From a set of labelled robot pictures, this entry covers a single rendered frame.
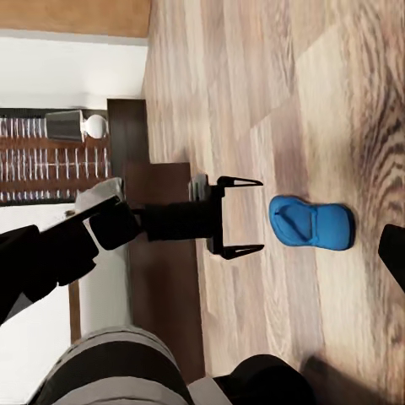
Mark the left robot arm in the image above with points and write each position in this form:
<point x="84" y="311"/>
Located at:
<point x="69" y="247"/>

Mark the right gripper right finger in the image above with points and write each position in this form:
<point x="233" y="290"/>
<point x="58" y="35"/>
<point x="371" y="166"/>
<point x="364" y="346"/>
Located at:
<point x="392" y="251"/>

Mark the bed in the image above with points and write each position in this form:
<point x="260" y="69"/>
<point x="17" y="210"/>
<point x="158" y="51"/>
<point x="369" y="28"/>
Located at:
<point x="150" y="285"/>

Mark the fixed window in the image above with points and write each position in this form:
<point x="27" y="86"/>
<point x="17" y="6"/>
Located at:
<point x="35" y="170"/>

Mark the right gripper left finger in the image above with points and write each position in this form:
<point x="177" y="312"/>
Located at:
<point x="20" y="252"/>

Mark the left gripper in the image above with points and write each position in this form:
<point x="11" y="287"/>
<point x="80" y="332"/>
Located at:
<point x="204" y="219"/>

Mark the table lamp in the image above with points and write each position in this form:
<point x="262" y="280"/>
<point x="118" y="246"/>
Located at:
<point x="70" y="126"/>

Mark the sandal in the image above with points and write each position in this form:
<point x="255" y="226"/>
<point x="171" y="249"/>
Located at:
<point x="297" y="223"/>

